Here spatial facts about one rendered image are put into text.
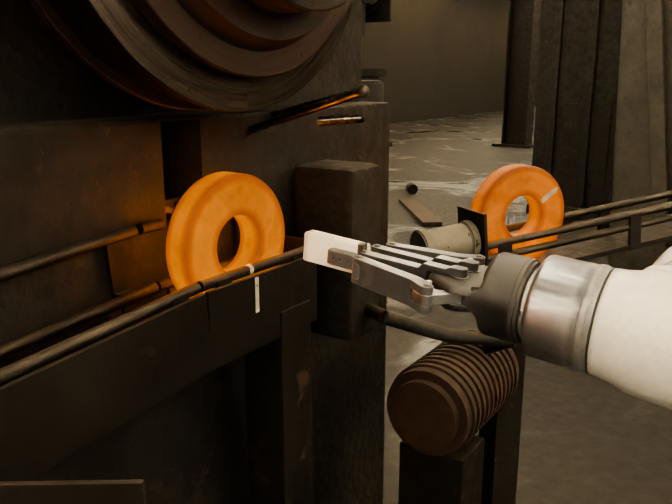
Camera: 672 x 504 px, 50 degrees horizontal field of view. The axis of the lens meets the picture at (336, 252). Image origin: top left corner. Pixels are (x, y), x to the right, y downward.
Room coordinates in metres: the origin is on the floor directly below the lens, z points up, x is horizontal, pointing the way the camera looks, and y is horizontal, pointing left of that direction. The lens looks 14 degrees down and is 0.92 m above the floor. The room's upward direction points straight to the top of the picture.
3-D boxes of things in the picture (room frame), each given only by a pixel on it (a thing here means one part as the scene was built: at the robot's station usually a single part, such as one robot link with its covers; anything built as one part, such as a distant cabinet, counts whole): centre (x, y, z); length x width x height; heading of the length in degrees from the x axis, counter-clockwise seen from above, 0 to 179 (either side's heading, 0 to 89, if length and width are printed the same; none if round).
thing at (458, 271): (0.64, -0.07, 0.74); 0.11 x 0.01 x 0.04; 58
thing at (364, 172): (0.97, 0.00, 0.68); 0.11 x 0.08 x 0.24; 57
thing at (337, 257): (0.66, -0.01, 0.74); 0.05 x 0.03 x 0.01; 57
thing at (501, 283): (0.61, -0.13, 0.73); 0.09 x 0.08 x 0.07; 57
